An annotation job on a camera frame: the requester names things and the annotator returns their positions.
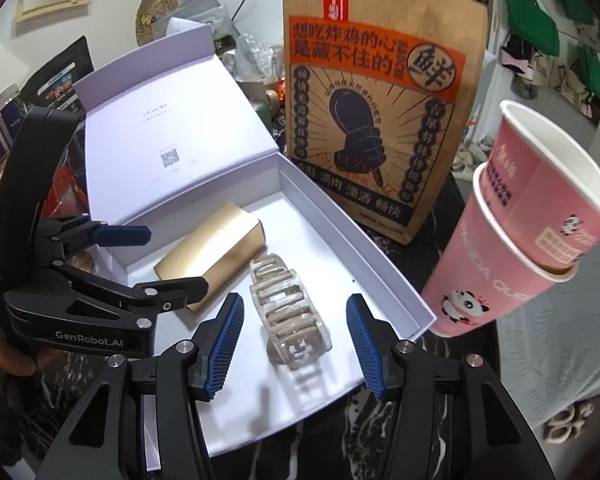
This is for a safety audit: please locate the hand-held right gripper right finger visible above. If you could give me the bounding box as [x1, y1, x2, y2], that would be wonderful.
[346, 294, 558, 480]

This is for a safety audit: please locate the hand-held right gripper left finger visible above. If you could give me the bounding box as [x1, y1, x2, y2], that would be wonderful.
[37, 293, 246, 480]

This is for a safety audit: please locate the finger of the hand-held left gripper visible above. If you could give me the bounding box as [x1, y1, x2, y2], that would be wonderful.
[55, 262, 210, 317]
[37, 215, 152, 261]

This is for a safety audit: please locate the beige hair claw clip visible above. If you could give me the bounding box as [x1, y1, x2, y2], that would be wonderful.
[249, 254, 333, 371]

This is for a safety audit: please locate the gold box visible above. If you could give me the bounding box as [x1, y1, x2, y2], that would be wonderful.
[152, 202, 266, 313]

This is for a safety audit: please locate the lavender gift box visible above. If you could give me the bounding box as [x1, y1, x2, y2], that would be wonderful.
[72, 24, 438, 476]

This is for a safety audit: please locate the person's left hand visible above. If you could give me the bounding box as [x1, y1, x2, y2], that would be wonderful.
[0, 320, 38, 378]

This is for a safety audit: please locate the black brochure stand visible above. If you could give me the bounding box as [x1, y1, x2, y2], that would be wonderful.
[20, 36, 95, 121]

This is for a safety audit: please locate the pink paper cup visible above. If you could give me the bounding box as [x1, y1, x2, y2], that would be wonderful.
[420, 162, 578, 338]
[480, 100, 600, 268]

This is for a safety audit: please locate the woven straw hat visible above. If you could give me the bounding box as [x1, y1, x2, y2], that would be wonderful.
[135, 0, 178, 43]

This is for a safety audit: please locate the clear plastic wrap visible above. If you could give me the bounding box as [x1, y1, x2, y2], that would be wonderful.
[232, 34, 286, 83]

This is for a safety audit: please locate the grey plastic bag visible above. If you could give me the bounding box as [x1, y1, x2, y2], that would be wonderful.
[167, 0, 233, 51]

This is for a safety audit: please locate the brown printed paper bag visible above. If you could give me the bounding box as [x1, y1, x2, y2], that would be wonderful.
[280, 0, 491, 247]

